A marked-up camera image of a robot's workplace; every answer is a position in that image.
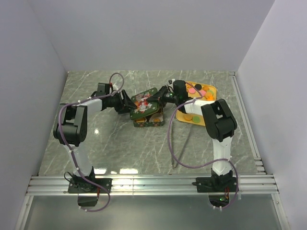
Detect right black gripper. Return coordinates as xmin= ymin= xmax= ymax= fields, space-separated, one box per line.
xmin=146 ymin=86 xmax=178 ymax=108

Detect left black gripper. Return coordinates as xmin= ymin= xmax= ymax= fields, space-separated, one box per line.
xmin=106 ymin=90 xmax=137 ymax=115

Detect gold tin lid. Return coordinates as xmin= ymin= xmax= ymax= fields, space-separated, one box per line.
xmin=130 ymin=87 xmax=159 ymax=120

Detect green cookie tin box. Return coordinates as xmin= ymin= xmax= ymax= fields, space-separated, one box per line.
xmin=133 ymin=108 xmax=165 ymax=127

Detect metal serving tongs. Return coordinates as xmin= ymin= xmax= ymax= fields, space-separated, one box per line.
xmin=170 ymin=126 xmax=192 ymax=170

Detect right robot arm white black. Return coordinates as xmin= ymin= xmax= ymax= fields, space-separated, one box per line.
xmin=147 ymin=80 xmax=237 ymax=191

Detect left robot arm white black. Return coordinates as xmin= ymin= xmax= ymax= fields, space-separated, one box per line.
xmin=53 ymin=83 xmax=137 ymax=193

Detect white paper cup bottom-right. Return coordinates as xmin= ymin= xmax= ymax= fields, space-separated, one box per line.
xmin=149 ymin=113 xmax=164 ymax=123

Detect pink round cookie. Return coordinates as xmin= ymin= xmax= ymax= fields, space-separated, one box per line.
xmin=189 ymin=88 xmax=196 ymax=94

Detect round orange biscuit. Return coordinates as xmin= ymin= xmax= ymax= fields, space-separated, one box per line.
xmin=184 ymin=114 xmax=193 ymax=121

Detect black sandwich cookie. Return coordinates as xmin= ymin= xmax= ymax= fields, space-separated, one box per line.
xmin=194 ymin=84 xmax=202 ymax=91

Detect yellow cookie tray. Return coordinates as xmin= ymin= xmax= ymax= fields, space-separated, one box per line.
xmin=176 ymin=81 xmax=217 ymax=127

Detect green round cookie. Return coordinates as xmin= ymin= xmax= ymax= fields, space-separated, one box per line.
xmin=192 ymin=116 xmax=201 ymax=123

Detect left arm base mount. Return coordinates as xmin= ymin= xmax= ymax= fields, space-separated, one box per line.
xmin=68 ymin=177 xmax=112 ymax=207

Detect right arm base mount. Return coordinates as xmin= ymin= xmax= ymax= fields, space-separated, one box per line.
xmin=192 ymin=176 xmax=238 ymax=193

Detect aluminium mounting rail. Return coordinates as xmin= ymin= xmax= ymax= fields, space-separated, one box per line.
xmin=26 ymin=174 xmax=279 ymax=196

